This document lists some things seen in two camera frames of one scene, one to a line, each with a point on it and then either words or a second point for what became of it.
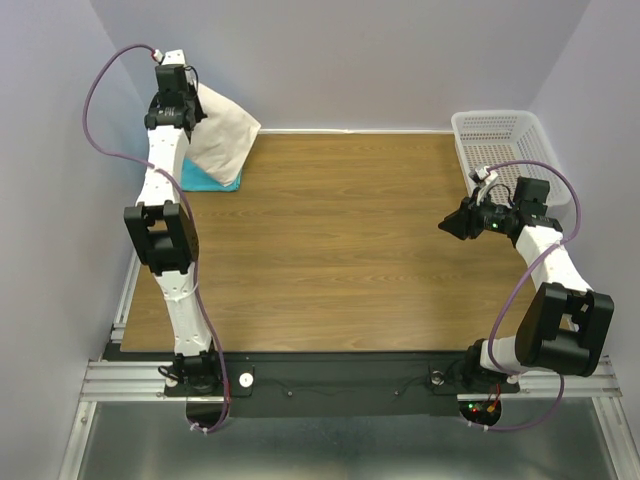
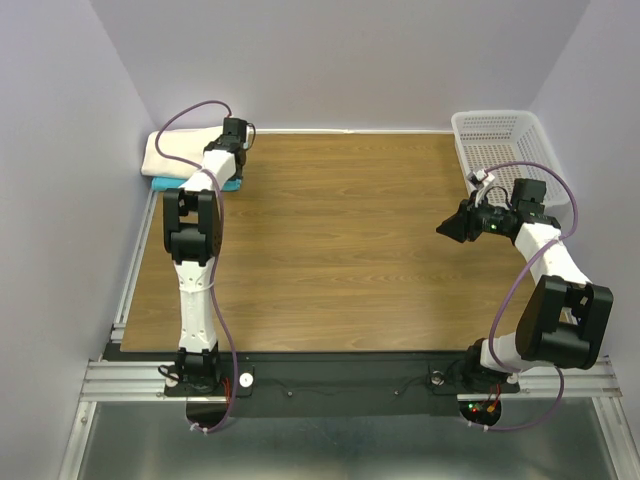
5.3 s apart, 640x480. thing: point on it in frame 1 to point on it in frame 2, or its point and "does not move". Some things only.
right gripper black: x=463 y=219 does not move
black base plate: x=358 y=383 does not move
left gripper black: x=197 y=113 to x=239 y=174
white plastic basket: x=494 y=138 does not move
